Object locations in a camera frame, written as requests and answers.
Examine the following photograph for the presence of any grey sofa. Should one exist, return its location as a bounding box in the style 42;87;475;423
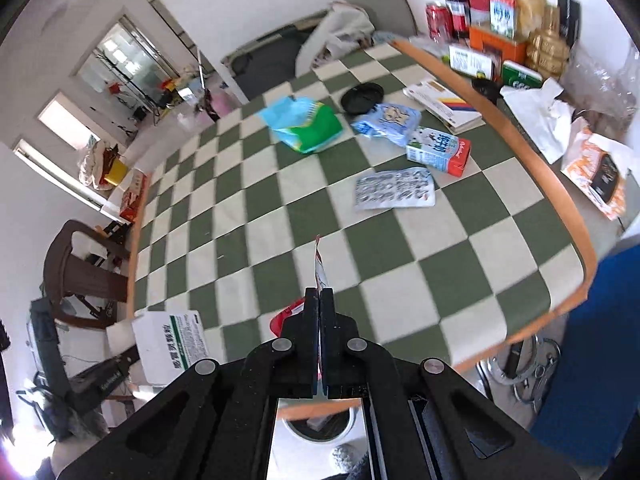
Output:
220;0;418;103

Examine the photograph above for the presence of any light blue snack packet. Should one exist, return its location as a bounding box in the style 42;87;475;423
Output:
350;103;422;147

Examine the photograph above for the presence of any green blue snack bag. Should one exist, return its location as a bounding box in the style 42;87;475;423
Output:
257;95;344;155

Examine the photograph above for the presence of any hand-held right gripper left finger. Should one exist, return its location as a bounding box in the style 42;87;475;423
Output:
60;287;319;480

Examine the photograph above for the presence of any white green medicine box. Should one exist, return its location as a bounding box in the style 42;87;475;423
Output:
131;310;211;388

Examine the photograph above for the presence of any white striped booklet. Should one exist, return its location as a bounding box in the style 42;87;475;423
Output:
402;77;484;135

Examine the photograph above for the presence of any white printed snack packet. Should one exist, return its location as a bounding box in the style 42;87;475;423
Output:
354;166;437;212

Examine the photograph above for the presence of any blue cushion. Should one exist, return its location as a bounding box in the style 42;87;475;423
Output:
530;245;640;468

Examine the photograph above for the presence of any black box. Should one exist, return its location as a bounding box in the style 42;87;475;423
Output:
555;0;582;48

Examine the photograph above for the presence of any white plastic bag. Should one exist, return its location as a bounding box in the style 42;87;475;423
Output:
500;77;576;165

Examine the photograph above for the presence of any red cardboard box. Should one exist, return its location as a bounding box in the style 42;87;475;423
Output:
119;170;151;223

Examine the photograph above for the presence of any orange box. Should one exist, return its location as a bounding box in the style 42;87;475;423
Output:
469;25;528;68

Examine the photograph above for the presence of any white cloth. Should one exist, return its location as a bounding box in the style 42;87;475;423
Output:
295;2;376;68

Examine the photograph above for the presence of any blue green milk carton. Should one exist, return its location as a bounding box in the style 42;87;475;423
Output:
405;126;472;177

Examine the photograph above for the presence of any orange white food bag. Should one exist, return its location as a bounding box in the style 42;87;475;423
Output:
560;127;633;221

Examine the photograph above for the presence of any green white checkered tablecloth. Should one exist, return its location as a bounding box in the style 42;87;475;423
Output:
125;37;598;376

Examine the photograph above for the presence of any dark drink bottle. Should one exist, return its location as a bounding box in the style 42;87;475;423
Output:
444;0;471;41

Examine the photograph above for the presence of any white green flat box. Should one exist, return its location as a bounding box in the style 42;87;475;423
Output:
448;44;496;80

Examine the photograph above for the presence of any white stuffed bag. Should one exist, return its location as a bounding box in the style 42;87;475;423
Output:
77;140;126;191

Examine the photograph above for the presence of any black round lid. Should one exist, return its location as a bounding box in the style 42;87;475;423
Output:
341;82;385;115

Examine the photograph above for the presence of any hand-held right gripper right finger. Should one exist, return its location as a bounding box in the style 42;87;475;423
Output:
320;289;583;480

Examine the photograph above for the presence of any dark wooden chair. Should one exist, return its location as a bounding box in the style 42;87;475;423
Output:
42;219;134;330

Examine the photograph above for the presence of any gold bottle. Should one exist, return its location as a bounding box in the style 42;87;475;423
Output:
525;5;571;81

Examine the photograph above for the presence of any red soda can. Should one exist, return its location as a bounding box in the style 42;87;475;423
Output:
425;1;453;43

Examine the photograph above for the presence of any white round trash bin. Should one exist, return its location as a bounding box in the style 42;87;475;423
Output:
277;400;363;446

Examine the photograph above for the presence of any red white snack wrapper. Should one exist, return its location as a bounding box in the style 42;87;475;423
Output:
270;234;331;337

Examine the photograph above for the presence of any clear plastic bag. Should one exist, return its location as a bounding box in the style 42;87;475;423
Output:
565;47;640;136

